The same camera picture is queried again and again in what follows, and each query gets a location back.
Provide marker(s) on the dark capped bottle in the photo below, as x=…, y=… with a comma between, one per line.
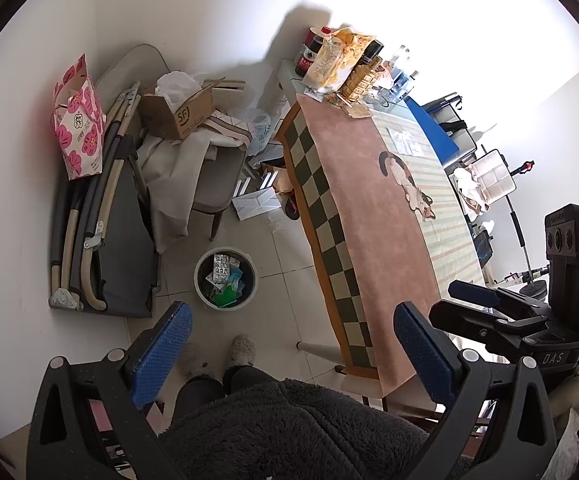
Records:
x=373, y=50

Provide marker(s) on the white compartment tray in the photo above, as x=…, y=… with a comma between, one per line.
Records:
x=492, y=177

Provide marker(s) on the yellow snack bag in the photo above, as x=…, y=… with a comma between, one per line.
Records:
x=332, y=60

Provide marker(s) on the clear plastic bag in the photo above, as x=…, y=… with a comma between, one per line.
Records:
x=262, y=130

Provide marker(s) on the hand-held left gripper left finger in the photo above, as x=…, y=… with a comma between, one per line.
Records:
x=162, y=355

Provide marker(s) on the blue board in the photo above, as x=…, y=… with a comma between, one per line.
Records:
x=432, y=130

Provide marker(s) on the dark sauce bottle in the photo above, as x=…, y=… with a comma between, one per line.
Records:
x=309, y=55

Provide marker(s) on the pink flower paper bag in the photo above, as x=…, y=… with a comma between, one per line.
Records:
x=79, y=125

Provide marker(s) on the white round trash bin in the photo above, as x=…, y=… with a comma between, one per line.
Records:
x=200, y=280

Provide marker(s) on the person's grey slipper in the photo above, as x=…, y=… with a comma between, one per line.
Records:
x=194, y=360
x=242, y=350

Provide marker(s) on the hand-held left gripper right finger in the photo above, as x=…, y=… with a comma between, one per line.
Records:
x=422, y=355

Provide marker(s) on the clear blue-label bottle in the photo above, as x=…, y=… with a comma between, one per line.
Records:
x=405, y=85
x=395, y=67

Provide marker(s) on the white paper sheets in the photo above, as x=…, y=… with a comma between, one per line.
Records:
x=404, y=142

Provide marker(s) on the brown paper bag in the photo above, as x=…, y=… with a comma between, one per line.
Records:
x=282, y=187

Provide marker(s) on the tripod stand with red knob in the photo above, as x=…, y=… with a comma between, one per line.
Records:
x=519, y=237

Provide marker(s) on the grey chair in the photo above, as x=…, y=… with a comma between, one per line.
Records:
x=219, y=175

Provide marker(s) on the cardboard box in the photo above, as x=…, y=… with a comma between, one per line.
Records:
x=179, y=115

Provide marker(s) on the person's dark pants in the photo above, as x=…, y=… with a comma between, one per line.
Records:
x=249, y=380

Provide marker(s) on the brown cracker box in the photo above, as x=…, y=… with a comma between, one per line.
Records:
x=359, y=80

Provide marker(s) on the folded grey camp bed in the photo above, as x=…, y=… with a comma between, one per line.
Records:
x=119, y=240

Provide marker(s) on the beige cloth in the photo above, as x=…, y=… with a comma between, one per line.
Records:
x=169, y=175

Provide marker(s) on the black and white chair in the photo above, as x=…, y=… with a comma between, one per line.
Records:
x=457, y=132

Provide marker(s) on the person's grey fleece jacket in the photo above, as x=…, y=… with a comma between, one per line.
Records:
x=299, y=435

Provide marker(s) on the white flat carton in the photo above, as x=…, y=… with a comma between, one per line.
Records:
x=257, y=205

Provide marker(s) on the pink cat print tablecloth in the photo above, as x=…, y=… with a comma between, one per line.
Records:
x=369, y=210

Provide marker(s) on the white plastic bag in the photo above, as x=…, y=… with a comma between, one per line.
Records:
x=177, y=87

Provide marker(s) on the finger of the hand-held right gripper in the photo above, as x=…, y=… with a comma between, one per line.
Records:
x=469, y=322
x=474, y=291

